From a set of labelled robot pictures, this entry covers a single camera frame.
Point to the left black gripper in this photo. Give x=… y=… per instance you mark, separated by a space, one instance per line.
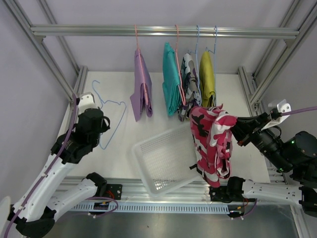
x=104 y=127

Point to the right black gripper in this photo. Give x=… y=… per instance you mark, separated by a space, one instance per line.
x=241 y=129

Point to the light blue wire hanger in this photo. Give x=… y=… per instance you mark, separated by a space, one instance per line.
x=114 y=110

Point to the pink camouflage trousers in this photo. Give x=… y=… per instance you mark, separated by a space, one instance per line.
x=212 y=137

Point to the lilac purple trousers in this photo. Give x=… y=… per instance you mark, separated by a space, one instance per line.
x=142 y=96

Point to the white plastic basket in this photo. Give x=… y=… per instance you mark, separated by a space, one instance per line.
x=164 y=160

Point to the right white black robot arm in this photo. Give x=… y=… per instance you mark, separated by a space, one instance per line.
x=297 y=156

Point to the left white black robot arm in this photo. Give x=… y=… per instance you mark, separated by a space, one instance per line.
x=37 y=211

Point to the purple grey camouflage trousers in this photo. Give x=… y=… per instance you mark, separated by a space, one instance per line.
x=190 y=87

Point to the olive yellow trousers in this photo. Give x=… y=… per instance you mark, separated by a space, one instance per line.
x=207 y=81

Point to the pink hanger under teal trousers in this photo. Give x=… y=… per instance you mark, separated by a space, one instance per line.
x=183 y=99

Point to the blue hanger under olive trousers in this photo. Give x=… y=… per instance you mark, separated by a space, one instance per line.
x=214 y=64

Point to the teal trousers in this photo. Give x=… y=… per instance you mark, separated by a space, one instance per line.
x=171 y=81

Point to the blue hanger under camouflage trousers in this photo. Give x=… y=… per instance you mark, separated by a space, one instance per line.
x=196 y=59

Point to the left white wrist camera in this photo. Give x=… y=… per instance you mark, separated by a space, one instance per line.
x=85 y=102

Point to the right aluminium frame posts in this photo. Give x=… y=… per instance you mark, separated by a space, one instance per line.
x=302 y=14

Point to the aluminium frame posts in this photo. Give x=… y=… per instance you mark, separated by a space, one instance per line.
x=302 y=14
x=26 y=24

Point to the left aluminium frame posts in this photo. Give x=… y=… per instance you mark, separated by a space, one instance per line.
x=26 y=24

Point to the white slotted cable duct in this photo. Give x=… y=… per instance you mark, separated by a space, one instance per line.
x=205 y=208

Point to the aluminium hanging rail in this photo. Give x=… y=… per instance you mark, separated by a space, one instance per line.
x=164 y=31

